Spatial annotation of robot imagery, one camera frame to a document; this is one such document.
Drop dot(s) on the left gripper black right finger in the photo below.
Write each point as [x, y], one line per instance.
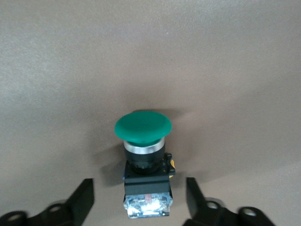
[196, 200]

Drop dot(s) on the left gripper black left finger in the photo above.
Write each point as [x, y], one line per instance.
[81, 202]

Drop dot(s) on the green mushroom push button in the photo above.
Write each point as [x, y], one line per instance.
[143, 127]

